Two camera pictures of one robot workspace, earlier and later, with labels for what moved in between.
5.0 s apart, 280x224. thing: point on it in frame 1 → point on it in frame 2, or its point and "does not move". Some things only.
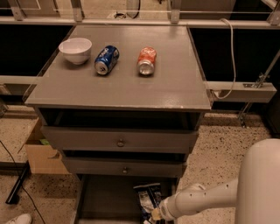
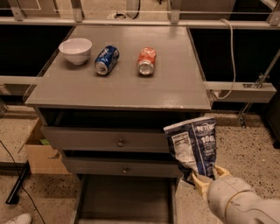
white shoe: (21, 219) does not move
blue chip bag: (149, 196) → (192, 145)
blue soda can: (106, 59) does not move
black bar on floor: (14, 196) does not move
